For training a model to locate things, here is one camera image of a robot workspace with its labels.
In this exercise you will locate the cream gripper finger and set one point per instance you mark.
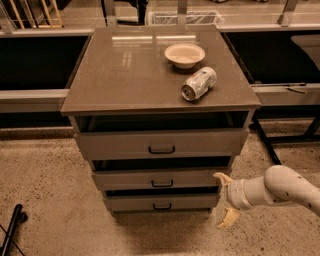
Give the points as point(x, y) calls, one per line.
point(230, 217)
point(224, 179)

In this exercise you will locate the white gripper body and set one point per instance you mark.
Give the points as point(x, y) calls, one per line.
point(234, 195)

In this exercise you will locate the grey bottom drawer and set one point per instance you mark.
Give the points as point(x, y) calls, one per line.
point(160, 203)

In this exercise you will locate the grey drawer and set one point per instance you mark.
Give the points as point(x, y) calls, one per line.
point(161, 144)
point(156, 179)
point(160, 203)

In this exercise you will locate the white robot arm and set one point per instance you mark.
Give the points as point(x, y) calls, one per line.
point(279, 186)

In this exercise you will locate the grey middle drawer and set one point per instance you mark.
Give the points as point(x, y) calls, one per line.
point(156, 179)

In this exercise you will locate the grey top drawer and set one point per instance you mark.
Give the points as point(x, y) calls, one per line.
point(161, 144)

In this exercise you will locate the grey drawer cabinet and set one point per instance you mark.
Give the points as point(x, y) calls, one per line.
point(126, 84)

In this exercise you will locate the silver soda can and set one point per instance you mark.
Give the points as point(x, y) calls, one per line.
point(199, 84)

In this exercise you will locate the black stand leg right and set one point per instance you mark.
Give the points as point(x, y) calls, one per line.
point(310, 135)

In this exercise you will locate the black stand leg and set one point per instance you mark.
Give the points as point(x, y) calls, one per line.
point(310, 135)
point(18, 217)

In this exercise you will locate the white paper bowl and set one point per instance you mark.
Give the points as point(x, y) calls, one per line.
point(184, 55)

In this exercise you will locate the black stand leg left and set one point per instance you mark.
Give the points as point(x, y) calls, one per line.
point(18, 217)

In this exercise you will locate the wooden rack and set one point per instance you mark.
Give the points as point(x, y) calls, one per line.
point(34, 14)

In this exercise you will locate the wire mesh basket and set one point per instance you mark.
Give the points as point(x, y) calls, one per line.
point(156, 18)

